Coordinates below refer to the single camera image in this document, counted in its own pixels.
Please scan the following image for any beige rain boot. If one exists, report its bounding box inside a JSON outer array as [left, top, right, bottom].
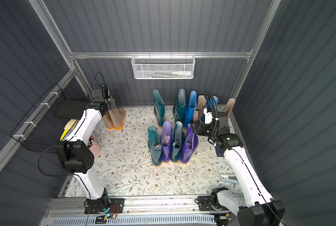
[[192, 95, 207, 122], [223, 98, 236, 116], [102, 112, 114, 130], [108, 107, 126, 130]]

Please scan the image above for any dark teal boot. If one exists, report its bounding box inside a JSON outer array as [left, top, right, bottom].
[[152, 89, 165, 127], [173, 89, 186, 122]]

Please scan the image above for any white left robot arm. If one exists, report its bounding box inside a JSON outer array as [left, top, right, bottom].
[[55, 84, 115, 214]]

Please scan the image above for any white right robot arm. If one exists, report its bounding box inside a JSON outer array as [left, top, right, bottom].
[[192, 112, 285, 226]]

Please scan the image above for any blue rain boot right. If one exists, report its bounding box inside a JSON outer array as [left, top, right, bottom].
[[202, 96, 219, 122]]

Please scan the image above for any blue rain boot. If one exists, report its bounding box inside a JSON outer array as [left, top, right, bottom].
[[202, 96, 219, 122], [183, 90, 197, 129]]

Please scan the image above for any blue rain boot left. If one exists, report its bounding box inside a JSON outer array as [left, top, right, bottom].
[[183, 90, 197, 129]]

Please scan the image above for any dark blue book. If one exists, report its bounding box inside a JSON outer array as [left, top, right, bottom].
[[215, 146, 225, 157]]

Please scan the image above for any teal front boot right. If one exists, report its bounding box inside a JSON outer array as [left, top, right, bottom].
[[170, 121, 185, 163]]

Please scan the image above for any purple front boot right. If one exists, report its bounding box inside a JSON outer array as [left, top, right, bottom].
[[180, 124, 199, 164]]

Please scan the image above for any purple boot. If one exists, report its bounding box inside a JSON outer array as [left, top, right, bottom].
[[180, 124, 199, 164], [160, 121, 173, 163]]

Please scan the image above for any yellow notepad in basket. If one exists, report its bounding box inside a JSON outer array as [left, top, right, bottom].
[[60, 119, 79, 141]]

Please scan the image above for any purple front boot left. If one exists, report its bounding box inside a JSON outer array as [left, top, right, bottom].
[[160, 121, 173, 163]]

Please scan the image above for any pink cup of markers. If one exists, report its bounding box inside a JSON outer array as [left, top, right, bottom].
[[87, 136, 102, 157]]

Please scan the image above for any white bottle in basket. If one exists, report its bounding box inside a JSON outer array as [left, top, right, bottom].
[[171, 71, 192, 77]]

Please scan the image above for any teal front boot left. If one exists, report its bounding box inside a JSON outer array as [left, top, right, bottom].
[[147, 126, 162, 167]]

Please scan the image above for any floral floor mat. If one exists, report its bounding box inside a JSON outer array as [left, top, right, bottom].
[[92, 107, 241, 196]]

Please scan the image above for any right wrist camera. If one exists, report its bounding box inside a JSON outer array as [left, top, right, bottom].
[[204, 112, 213, 124]]

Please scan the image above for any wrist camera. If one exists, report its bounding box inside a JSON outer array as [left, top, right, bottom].
[[204, 112, 213, 124], [95, 84, 110, 99]]

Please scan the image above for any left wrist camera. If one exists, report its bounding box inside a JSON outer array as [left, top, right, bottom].
[[95, 84, 110, 99]]

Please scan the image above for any black wire wall basket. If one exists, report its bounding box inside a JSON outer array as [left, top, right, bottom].
[[10, 82, 90, 153]]

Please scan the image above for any white wire mesh basket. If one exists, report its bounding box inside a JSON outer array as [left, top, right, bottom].
[[131, 54, 196, 80]]

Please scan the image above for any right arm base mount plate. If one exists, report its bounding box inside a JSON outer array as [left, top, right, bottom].
[[194, 195, 228, 211]]

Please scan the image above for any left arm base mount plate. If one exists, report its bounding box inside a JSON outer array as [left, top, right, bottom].
[[84, 198, 125, 214]]

